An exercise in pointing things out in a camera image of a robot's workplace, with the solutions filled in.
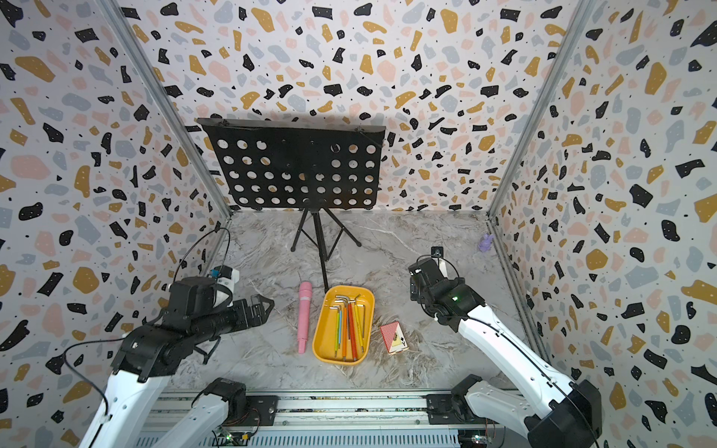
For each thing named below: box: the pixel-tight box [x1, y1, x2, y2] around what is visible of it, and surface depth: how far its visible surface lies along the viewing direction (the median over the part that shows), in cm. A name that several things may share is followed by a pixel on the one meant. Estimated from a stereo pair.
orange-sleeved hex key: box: [334, 300, 348, 362], surface depth 89 cm
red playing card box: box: [379, 321, 409, 356], surface depth 87 cm
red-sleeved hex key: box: [336, 294, 358, 362], surface depth 89 cm
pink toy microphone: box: [296, 280, 313, 355], surface depth 91 cm
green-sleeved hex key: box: [328, 306, 341, 359], surface depth 90 cm
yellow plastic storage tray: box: [312, 284, 376, 366], surface depth 89 cm
